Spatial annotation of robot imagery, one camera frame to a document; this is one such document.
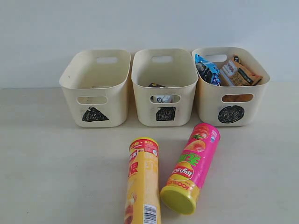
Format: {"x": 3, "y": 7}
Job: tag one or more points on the white blue milk carton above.
{"x": 162, "y": 98}

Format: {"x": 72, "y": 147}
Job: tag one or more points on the purple small box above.
{"x": 154, "y": 85}

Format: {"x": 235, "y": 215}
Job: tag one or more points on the blue snack bag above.
{"x": 207, "y": 70}

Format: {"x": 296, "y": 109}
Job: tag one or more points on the pink chips can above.
{"x": 184, "y": 185}

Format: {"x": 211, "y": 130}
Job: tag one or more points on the yellow chips can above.
{"x": 142, "y": 200}

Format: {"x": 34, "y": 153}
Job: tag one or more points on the orange snack bag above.
{"x": 234, "y": 74}

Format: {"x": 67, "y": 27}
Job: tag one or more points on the cream bin square mark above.
{"x": 173, "y": 68}

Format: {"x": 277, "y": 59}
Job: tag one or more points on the cream bin triangle mark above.
{"x": 96, "y": 89}

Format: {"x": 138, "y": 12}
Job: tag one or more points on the cream bin circle mark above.
{"x": 230, "y": 105}

